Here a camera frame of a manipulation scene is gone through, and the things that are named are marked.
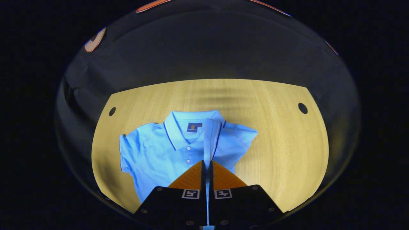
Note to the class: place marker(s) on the black backdrop cloth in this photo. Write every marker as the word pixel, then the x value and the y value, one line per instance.
pixel 204 48

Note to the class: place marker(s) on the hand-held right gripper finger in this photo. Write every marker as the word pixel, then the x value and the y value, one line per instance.
pixel 203 182
pixel 211 182

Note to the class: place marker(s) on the light blue T-shirt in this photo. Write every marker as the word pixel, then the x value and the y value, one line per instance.
pixel 159 153

